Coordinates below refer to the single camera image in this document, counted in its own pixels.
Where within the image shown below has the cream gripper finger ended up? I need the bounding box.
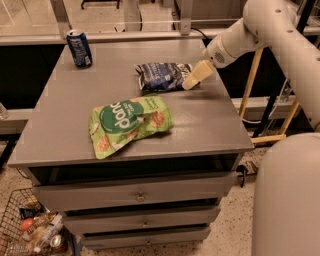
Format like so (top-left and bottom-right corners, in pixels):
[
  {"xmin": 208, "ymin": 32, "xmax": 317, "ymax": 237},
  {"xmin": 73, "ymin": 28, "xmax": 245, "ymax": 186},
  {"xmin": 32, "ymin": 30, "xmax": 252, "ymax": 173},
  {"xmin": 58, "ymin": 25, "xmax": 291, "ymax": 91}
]
[{"xmin": 182, "ymin": 60, "xmax": 215, "ymax": 90}]

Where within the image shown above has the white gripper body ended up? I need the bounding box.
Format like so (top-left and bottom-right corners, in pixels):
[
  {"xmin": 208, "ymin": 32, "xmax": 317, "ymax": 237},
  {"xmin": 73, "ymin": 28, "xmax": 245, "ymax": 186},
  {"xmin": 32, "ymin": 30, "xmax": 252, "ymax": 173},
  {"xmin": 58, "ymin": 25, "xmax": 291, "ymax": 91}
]
[{"xmin": 202, "ymin": 33, "xmax": 237, "ymax": 68}]

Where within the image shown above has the blue chip bag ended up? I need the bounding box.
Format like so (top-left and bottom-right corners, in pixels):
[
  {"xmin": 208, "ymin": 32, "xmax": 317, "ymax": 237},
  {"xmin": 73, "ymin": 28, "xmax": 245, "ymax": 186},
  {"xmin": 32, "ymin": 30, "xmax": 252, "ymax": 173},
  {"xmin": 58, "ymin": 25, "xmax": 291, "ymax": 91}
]
[{"xmin": 134, "ymin": 62, "xmax": 193, "ymax": 92}]

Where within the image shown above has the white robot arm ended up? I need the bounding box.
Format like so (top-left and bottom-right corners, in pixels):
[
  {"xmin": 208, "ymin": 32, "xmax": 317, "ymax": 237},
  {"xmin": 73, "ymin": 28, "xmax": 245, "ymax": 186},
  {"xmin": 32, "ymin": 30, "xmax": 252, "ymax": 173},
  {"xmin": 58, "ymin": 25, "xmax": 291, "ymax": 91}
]
[{"xmin": 183, "ymin": 0, "xmax": 320, "ymax": 256}]

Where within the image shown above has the green snack bag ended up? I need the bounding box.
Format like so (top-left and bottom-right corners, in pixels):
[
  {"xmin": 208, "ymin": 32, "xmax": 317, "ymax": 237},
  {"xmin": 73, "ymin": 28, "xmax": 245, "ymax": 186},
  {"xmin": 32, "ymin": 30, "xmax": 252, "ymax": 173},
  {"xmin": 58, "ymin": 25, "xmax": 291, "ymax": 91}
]
[{"xmin": 89, "ymin": 94, "xmax": 174, "ymax": 159}]

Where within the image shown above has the grey metal railing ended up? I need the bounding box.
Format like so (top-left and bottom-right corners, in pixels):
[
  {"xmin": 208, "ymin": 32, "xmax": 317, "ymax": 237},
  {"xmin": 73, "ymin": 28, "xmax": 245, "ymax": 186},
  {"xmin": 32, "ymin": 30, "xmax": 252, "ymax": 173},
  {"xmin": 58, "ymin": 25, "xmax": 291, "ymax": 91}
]
[{"xmin": 0, "ymin": 0, "xmax": 320, "ymax": 47}]

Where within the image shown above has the grey drawer cabinet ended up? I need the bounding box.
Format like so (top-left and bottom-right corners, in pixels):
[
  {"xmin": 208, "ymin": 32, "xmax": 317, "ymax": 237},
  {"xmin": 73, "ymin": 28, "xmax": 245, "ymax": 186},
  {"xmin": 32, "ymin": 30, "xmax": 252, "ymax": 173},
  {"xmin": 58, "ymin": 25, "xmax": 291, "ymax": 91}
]
[{"xmin": 9, "ymin": 39, "xmax": 252, "ymax": 249}]

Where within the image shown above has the top grey drawer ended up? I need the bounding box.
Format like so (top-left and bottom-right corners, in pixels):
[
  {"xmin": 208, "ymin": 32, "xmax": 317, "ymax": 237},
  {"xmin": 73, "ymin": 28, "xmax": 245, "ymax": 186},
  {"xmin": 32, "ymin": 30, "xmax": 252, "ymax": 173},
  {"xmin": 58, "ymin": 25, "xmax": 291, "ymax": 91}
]
[{"xmin": 33, "ymin": 171, "xmax": 236, "ymax": 212}]

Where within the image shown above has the grey drawer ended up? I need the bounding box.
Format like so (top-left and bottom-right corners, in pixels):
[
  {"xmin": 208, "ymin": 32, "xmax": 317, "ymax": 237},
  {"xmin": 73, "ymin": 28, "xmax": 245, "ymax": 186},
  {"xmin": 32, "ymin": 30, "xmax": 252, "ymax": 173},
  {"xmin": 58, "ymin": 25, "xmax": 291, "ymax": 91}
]
[
  {"xmin": 33, "ymin": 171, "xmax": 236, "ymax": 212},
  {"xmin": 63, "ymin": 205, "xmax": 220, "ymax": 235},
  {"xmin": 82, "ymin": 226, "xmax": 211, "ymax": 250}
]

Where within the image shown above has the blue soda can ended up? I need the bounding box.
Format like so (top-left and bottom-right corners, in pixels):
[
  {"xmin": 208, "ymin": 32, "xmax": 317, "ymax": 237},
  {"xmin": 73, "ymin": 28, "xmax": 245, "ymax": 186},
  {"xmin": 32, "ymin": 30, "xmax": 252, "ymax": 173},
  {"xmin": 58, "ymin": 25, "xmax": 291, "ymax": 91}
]
[{"xmin": 67, "ymin": 29, "xmax": 93, "ymax": 68}]

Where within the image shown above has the middle grey drawer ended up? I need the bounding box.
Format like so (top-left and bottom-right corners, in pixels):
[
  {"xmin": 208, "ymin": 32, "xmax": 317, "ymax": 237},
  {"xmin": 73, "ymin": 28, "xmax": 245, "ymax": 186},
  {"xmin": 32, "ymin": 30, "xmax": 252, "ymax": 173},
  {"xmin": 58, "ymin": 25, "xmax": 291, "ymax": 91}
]
[{"xmin": 63, "ymin": 205, "xmax": 220, "ymax": 235}]

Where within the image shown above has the bottom grey drawer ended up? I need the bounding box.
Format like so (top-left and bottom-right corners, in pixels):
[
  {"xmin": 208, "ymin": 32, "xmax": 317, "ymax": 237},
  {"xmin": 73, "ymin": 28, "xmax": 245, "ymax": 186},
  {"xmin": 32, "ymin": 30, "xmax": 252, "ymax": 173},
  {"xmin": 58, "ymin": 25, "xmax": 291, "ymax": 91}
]
[{"xmin": 82, "ymin": 226, "xmax": 211, "ymax": 250}]

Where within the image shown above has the silver can in basket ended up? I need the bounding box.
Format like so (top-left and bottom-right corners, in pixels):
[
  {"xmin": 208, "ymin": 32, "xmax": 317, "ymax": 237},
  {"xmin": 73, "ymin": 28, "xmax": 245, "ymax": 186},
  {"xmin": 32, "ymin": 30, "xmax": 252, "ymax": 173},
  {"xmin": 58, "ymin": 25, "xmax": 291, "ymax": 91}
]
[{"xmin": 50, "ymin": 235, "xmax": 64, "ymax": 251}]

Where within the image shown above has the black cable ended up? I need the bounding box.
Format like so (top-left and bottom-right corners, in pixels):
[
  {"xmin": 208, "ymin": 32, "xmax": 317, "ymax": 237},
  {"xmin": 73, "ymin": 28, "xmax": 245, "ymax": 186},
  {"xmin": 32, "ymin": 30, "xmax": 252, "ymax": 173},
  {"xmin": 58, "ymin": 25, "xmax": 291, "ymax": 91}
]
[{"xmin": 190, "ymin": 27, "xmax": 212, "ymax": 42}]

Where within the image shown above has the yellow wooden frame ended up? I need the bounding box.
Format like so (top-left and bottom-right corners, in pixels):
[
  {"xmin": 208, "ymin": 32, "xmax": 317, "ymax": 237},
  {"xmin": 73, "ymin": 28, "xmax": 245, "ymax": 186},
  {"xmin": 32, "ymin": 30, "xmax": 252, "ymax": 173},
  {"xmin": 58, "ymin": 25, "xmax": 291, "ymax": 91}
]
[{"xmin": 237, "ymin": 46, "xmax": 301, "ymax": 146}]

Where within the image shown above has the black wire basket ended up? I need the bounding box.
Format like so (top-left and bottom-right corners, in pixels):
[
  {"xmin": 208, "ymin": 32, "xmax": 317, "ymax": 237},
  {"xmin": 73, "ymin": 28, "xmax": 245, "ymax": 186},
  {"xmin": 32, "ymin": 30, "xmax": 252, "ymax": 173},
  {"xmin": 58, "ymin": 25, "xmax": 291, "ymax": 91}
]
[{"xmin": 0, "ymin": 189, "xmax": 68, "ymax": 256}]

